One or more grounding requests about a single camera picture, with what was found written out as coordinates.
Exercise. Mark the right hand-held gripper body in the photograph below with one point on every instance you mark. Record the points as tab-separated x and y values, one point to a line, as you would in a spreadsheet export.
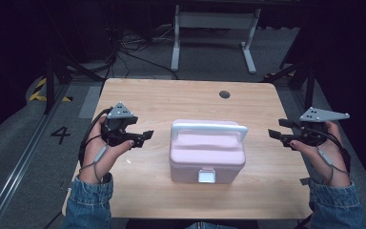
313	135

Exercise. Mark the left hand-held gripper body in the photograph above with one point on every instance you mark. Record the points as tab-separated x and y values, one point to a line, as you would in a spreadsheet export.
120	127

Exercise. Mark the person's right hand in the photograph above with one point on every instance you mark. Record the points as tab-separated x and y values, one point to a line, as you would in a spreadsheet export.
336	168

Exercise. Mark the person's left hand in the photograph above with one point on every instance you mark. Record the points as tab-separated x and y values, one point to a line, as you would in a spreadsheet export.
92	162

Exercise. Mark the black tripod stand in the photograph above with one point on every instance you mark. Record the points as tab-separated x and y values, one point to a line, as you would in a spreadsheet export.
49	86
309	86

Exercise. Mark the yellow black floor tape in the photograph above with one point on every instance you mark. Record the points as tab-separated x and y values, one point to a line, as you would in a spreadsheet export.
38	95

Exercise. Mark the person's denim legs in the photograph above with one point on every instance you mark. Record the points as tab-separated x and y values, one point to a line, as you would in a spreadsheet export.
209	226

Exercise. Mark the metal floor rail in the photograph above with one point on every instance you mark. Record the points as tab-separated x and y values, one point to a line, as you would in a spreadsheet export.
19	165

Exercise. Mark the white metal stand frame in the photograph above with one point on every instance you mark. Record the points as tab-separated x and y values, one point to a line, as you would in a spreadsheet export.
216	19

